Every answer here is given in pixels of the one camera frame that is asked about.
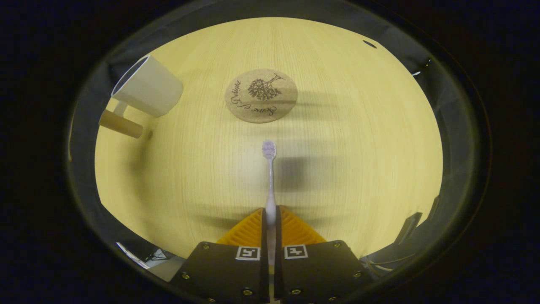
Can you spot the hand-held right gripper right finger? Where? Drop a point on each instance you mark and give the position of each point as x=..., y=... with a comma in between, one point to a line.
x=316, y=274

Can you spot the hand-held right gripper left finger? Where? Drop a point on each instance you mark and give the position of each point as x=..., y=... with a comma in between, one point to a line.
x=228, y=274

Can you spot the white toothbrush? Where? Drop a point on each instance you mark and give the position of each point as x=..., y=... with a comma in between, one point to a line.
x=270, y=185

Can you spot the round cork coaster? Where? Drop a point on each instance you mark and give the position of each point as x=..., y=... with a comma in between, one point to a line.
x=261, y=96

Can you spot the light wooden desktop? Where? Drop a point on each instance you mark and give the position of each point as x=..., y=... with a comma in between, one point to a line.
x=358, y=147

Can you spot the dark frame bar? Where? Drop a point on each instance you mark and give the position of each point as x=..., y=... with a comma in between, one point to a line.
x=408, y=228

